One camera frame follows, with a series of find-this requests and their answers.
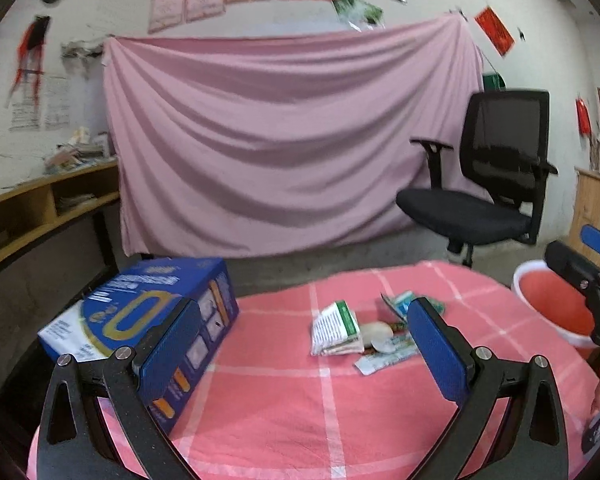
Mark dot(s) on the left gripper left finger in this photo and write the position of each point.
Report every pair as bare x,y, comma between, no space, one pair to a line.
74,441

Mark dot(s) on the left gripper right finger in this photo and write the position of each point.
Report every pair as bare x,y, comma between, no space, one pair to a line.
531,440

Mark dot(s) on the white medicine sachet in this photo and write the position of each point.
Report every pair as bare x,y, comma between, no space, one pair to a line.
391,353

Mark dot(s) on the white soap bar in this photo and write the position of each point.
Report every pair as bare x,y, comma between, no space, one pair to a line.
375,332

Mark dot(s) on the red and white basin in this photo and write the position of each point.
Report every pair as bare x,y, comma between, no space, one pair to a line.
559,303

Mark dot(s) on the wooden cabinet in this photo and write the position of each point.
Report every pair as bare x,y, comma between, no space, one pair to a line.
586,211

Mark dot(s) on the blue carton box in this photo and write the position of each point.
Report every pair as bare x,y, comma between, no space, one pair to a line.
124,309

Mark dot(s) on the red hanging ornament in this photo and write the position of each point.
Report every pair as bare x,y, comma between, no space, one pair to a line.
583,118

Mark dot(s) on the black office chair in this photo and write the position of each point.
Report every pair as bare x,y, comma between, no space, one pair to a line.
504,151

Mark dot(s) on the green blue torn packet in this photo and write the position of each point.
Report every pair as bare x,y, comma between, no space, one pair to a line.
400,304

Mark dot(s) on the pink checkered tablecloth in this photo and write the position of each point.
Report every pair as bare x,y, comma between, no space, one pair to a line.
267,409

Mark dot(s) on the wooden shelf desk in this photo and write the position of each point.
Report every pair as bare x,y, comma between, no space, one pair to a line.
33,212

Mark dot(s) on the green white paper packet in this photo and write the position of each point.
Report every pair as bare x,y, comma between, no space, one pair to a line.
335,332

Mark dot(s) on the stack of books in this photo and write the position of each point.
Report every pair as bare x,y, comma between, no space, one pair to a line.
84,149

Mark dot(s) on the pink hanging sheet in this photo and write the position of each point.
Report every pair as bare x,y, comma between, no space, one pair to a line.
252,147

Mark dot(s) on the red black tassel ornament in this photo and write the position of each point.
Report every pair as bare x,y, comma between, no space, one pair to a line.
30,54

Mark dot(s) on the red paper wall decoration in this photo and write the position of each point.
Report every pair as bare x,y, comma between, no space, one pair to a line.
501,39

